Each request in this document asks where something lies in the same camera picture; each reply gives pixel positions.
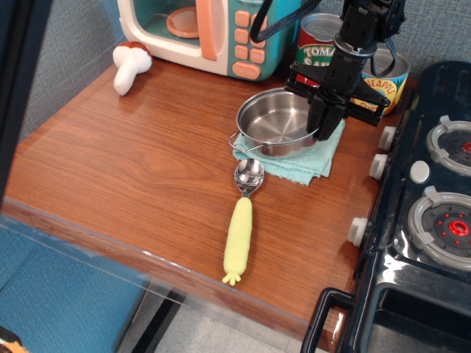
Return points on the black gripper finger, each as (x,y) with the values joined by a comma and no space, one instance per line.
(317,115)
(331,118)

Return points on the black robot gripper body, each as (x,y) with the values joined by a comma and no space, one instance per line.
(341,83)

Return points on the stainless steel pot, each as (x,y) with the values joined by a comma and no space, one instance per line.
(273,123)

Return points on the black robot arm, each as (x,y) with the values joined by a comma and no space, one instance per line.
(365,23)

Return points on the light blue towel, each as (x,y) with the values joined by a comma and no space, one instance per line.
(315,162)

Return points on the pineapple slices can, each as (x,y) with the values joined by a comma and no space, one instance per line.
(391,86)

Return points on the tomato sauce can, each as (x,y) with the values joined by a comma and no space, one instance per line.
(315,44)

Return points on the toy microwave oven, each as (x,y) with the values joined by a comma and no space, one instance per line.
(212,36)

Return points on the black toy stove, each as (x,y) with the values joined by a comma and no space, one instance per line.
(412,278)

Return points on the white toy mushroom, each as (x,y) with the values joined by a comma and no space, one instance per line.
(131,58)

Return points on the clear acrylic barrier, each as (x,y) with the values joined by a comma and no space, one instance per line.
(149,282)

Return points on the spoon with yellow handle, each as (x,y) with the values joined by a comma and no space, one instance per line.
(248,176)

